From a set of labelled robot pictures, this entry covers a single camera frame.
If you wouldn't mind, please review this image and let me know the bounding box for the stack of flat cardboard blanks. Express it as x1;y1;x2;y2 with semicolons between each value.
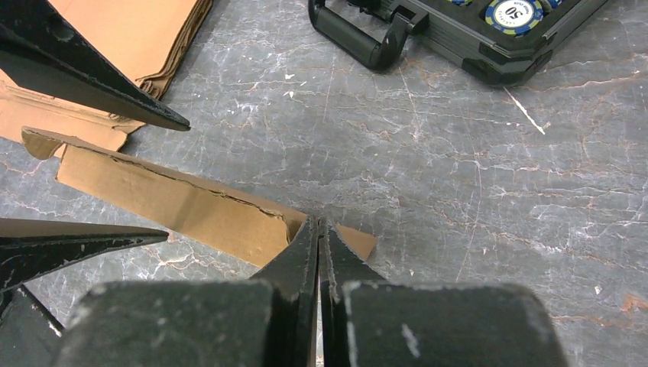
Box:
1;1;212;151

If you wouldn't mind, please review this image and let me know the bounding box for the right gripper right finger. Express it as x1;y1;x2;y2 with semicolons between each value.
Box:
319;220;568;366

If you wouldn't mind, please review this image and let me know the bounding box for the black poker chip case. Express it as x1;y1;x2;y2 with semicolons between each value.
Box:
307;1;607;87

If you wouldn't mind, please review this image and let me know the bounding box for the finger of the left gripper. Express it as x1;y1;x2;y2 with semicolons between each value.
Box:
1;1;190;132

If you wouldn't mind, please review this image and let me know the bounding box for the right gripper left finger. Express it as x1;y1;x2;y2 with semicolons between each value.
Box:
53;216;319;366

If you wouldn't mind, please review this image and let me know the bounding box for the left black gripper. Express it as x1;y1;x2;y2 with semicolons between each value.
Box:
1;225;168;367

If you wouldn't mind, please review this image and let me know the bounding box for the cardboard box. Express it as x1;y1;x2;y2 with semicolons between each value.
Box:
21;126;379;269

